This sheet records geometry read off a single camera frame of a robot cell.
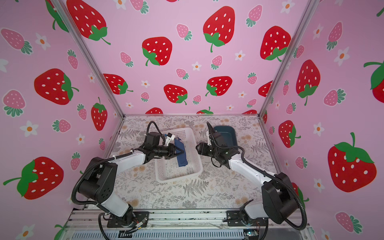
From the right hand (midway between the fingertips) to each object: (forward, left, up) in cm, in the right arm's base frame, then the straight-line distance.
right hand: (198, 147), depth 84 cm
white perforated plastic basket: (-9, +18, -14) cm, 25 cm away
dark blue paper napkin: (-7, +8, -4) cm, 12 cm away
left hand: (-3, +8, -2) cm, 9 cm away
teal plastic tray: (+25, -18, -18) cm, 36 cm away
